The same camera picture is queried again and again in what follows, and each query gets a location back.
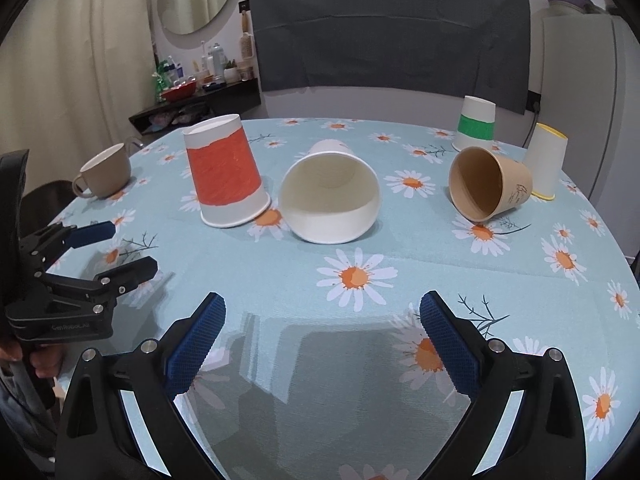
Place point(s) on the green banded paper cup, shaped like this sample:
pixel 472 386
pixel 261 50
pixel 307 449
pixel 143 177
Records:
pixel 475 127

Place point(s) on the cream curtain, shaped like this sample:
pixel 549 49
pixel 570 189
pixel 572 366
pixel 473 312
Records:
pixel 85 60

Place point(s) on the yellow rimmed white paper cup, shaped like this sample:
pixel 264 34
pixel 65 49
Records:
pixel 545 165

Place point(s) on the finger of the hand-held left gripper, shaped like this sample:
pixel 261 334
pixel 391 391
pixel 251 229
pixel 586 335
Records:
pixel 127 272
pixel 92 232

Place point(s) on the daisy print blue tablecloth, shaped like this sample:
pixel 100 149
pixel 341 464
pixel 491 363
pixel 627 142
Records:
pixel 225 265

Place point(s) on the small potted plant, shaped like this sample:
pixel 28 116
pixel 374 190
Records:
pixel 231 74

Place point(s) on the red bowl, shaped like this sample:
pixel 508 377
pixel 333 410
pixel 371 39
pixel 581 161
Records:
pixel 178 92

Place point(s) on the silver spray can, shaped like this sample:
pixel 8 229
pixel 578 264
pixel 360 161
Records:
pixel 217 60

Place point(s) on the dark chair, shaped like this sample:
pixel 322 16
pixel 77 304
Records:
pixel 47 200

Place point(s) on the orange banded paper cup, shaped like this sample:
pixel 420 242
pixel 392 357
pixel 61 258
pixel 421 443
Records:
pixel 225 170

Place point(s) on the beige ceramic mug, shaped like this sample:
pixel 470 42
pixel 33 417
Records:
pixel 107 172

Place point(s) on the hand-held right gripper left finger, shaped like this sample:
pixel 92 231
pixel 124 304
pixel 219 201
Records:
pixel 200 345

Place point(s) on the dark grey hanging cloth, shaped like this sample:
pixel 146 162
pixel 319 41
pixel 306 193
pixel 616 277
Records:
pixel 390 30

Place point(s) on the person's left hand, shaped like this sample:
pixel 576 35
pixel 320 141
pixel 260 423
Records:
pixel 46 362

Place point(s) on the plain white paper cup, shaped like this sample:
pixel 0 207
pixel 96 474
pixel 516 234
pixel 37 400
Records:
pixel 327 222

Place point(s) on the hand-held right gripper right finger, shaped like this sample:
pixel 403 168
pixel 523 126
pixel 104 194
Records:
pixel 447 345

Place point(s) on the brown paper cup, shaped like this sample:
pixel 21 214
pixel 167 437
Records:
pixel 515 185

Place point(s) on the white refrigerator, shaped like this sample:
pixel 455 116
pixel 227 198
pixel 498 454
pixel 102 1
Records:
pixel 590 90

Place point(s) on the dark wooden shelf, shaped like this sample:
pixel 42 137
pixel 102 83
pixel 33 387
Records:
pixel 225 97

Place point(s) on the person's left forearm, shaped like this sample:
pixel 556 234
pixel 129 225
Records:
pixel 22 425

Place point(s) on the green plastic bottle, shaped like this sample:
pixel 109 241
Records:
pixel 161 82

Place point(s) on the black wall socket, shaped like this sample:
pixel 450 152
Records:
pixel 534 101

